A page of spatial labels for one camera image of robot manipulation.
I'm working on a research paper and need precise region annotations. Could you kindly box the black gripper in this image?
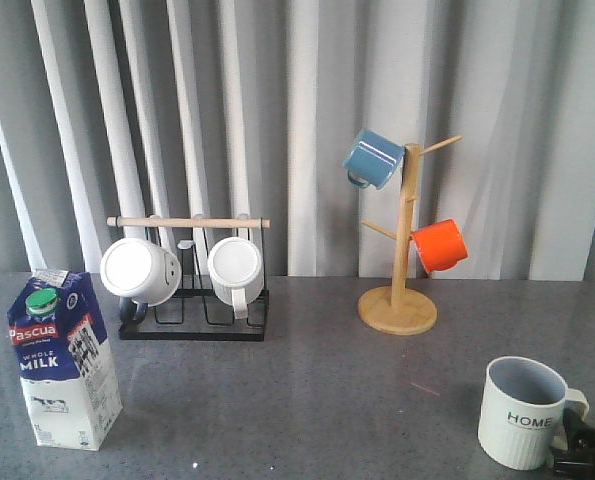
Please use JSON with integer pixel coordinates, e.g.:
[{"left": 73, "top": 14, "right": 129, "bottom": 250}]
[{"left": 551, "top": 408, "right": 595, "bottom": 479}]

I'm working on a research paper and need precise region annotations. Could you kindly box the cream HOME mug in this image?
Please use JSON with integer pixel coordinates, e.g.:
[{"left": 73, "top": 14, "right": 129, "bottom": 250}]
[{"left": 477, "top": 356, "right": 589, "bottom": 471}]

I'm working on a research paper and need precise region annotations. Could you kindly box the blue white milk carton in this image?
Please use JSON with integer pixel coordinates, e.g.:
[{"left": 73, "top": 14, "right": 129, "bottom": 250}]
[{"left": 7, "top": 270, "right": 122, "bottom": 451}]

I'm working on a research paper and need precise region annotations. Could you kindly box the wooden mug tree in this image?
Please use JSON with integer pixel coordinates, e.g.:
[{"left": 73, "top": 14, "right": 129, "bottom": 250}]
[{"left": 357, "top": 135, "right": 462, "bottom": 336}]

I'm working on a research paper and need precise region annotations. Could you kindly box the orange enamel mug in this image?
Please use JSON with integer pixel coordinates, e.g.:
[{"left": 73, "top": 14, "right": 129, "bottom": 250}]
[{"left": 411, "top": 219, "right": 468, "bottom": 273}]

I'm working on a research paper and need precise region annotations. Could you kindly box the blue enamel mug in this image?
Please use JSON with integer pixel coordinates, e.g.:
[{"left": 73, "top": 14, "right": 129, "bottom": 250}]
[{"left": 342, "top": 129, "right": 405, "bottom": 190}]

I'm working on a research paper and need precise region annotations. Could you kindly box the small white ribbed mug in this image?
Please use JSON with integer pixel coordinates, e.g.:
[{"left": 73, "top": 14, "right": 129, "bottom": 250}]
[{"left": 208, "top": 237, "right": 263, "bottom": 319}]

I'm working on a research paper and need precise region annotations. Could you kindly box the large white hanging mug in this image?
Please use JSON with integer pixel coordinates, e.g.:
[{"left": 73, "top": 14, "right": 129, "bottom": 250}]
[{"left": 100, "top": 238, "right": 182, "bottom": 306}]

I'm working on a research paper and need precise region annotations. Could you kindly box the grey pleated curtain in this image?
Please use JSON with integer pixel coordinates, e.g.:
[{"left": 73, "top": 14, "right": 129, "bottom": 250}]
[{"left": 0, "top": 1, "right": 595, "bottom": 281}]

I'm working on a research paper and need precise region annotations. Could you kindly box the black wire mug rack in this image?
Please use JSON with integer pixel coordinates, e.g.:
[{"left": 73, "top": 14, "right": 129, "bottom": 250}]
[{"left": 107, "top": 216, "right": 270, "bottom": 341}]

